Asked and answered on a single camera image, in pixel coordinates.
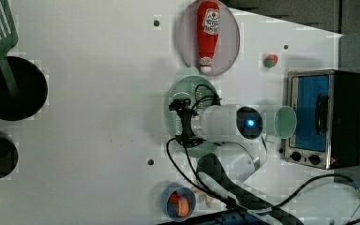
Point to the grey round plate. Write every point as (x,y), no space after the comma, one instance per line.
(228,42)

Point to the orange toy fruit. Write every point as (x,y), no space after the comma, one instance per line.
(182,207)

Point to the mint green mug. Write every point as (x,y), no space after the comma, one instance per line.
(279,123)

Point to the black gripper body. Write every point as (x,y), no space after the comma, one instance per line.
(187,138)

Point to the blue bowl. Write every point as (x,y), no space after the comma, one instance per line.
(170,209)

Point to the black round pan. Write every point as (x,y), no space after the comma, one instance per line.
(32,90)

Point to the toy strawberry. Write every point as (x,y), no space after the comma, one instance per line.
(270,61)

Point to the black toaster oven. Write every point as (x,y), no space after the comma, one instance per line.
(327,107)

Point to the beige plush toy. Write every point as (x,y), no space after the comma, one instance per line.
(209,201)

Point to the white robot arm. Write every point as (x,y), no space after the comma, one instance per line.
(235,132)

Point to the red ketchup bottle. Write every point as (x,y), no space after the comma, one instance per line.
(207,33)

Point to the red toy fruit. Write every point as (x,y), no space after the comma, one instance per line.
(174,198)

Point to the mint green oval strainer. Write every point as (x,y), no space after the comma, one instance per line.
(198,90)

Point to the green slotted spatula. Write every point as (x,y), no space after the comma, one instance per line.
(8,40)

